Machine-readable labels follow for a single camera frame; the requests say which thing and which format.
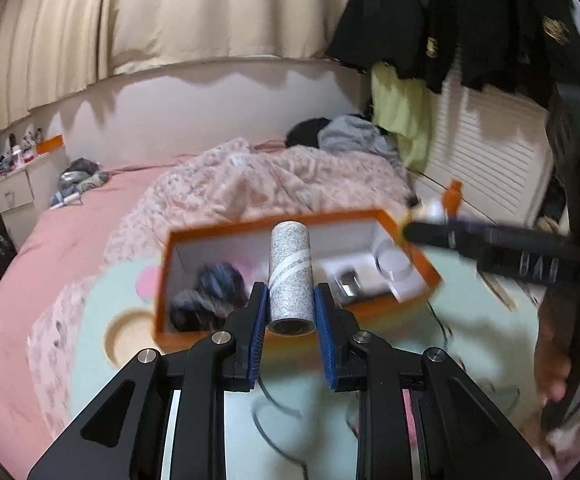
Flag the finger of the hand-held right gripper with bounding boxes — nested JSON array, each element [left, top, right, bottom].
[[402, 219, 481, 261]]

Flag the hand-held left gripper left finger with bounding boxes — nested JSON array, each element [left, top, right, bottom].
[[27, 281, 269, 480]]

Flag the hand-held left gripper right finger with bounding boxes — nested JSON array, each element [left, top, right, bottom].
[[314, 282, 553, 480]]

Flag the black lace cloth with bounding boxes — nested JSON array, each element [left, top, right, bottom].
[[169, 261, 248, 333]]

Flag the silver glitter tube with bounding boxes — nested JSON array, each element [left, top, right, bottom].
[[266, 220, 317, 337]]

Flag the orange cardboard box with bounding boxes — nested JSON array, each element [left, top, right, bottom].
[[152, 208, 443, 356]]

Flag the person's right hand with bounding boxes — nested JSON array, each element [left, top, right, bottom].
[[534, 305, 580, 406]]

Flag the orange bottle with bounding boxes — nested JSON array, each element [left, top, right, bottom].
[[442, 180, 465, 218]]

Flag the white round object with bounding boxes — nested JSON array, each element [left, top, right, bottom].
[[372, 247, 413, 286]]

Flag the small silver object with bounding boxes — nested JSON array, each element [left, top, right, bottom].
[[337, 270, 361, 296]]

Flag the white louvered door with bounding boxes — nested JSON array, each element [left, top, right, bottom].
[[417, 67, 558, 231]]

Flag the mint green bed tray table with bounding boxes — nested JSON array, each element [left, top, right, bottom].
[[67, 255, 571, 480]]

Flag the yellow-green garment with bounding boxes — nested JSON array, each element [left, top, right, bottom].
[[370, 62, 438, 171]]

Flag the grey garment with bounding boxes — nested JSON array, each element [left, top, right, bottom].
[[317, 114, 403, 168]]

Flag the black garment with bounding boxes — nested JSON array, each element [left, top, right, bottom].
[[285, 117, 331, 150]]

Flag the pink floral blanket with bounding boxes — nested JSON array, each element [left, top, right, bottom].
[[27, 137, 416, 431]]

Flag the black hanging clothes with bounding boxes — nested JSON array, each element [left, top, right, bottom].
[[325, 0, 580, 106]]

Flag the pink bed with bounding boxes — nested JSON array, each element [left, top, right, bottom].
[[0, 140, 291, 476]]

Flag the blue white patterned cloth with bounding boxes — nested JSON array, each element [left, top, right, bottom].
[[50, 170, 111, 211]]

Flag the grey knit bundle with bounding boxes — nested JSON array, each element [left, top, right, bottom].
[[60, 157, 101, 183]]

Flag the white nightstand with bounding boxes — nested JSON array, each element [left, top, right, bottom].
[[0, 152, 68, 251]]

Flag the small orange box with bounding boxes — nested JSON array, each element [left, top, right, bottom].
[[35, 135, 66, 156]]

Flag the beige curtain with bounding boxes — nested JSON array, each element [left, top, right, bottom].
[[0, 0, 366, 146]]

